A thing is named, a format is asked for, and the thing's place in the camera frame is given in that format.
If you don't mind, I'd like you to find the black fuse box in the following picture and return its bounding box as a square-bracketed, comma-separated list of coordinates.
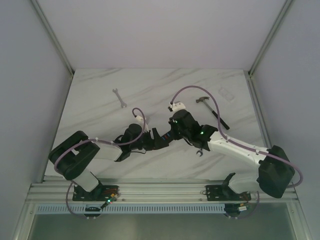
[161, 131, 179, 147]

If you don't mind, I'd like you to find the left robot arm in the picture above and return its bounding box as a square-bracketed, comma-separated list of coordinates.
[48, 123, 171, 201]

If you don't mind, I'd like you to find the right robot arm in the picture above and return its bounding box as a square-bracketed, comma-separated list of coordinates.
[169, 109, 295, 200]

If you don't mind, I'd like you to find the clear plastic fuse box cover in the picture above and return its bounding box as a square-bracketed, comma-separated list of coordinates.
[218, 87, 235, 103]

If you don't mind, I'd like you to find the silver combination wrench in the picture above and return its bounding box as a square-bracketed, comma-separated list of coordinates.
[196, 148, 203, 157]

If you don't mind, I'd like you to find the small silver wrench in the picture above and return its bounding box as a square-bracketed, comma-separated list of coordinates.
[112, 88, 127, 108]

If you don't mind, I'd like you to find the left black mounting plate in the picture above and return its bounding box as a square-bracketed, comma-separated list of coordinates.
[72, 184, 119, 202]

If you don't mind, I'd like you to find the black mounting plate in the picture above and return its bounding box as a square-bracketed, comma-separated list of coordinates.
[203, 185, 252, 202]
[72, 184, 119, 202]

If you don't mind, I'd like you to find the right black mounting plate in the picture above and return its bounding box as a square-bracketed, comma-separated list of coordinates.
[203, 185, 252, 202]

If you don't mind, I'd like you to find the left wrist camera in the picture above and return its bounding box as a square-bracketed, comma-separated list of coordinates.
[139, 117, 149, 133]

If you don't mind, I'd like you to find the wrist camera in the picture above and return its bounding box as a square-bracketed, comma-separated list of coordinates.
[168, 101, 186, 113]
[139, 117, 149, 133]

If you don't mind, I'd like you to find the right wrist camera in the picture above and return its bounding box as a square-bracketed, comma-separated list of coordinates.
[168, 101, 186, 113]

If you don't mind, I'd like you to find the black handled claw hammer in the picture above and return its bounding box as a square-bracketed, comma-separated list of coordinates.
[195, 96, 230, 130]

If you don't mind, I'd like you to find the slotted cable duct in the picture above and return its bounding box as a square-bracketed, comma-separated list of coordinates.
[35, 203, 226, 215]

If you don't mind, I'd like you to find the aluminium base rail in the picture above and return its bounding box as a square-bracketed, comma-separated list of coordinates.
[27, 176, 298, 205]

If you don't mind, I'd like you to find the left aluminium frame post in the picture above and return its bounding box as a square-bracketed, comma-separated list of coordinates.
[29, 0, 75, 77]

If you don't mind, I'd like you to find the aluminium frame post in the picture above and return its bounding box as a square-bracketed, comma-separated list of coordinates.
[29, 0, 75, 77]
[248, 0, 295, 78]

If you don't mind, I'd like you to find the right aluminium frame post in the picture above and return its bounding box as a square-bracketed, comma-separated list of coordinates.
[248, 0, 295, 78]

